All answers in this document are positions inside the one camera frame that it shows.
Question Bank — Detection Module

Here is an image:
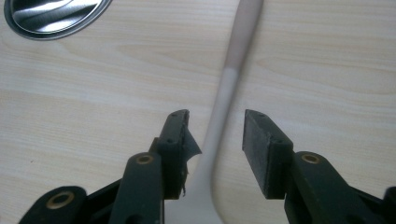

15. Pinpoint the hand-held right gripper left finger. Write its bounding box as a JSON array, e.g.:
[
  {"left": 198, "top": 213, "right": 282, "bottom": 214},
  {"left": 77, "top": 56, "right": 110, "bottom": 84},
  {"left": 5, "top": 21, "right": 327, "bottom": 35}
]
[{"left": 108, "top": 108, "right": 203, "bottom": 224}]

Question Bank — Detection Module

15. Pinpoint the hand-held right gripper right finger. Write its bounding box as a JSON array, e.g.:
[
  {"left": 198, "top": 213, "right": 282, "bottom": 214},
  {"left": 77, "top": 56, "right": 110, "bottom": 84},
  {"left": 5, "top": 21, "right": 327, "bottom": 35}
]
[{"left": 242, "top": 108, "right": 377, "bottom": 224}]

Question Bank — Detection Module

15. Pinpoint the white and beige spatula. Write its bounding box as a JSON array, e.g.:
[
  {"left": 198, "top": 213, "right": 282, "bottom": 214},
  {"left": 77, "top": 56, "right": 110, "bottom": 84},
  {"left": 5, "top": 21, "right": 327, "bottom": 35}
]
[{"left": 163, "top": 0, "right": 265, "bottom": 224}]

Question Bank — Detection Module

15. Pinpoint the round stainless steel plate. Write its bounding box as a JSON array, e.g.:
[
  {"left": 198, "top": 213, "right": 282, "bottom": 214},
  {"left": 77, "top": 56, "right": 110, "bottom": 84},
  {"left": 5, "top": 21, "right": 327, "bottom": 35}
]
[{"left": 3, "top": 0, "right": 114, "bottom": 41}]

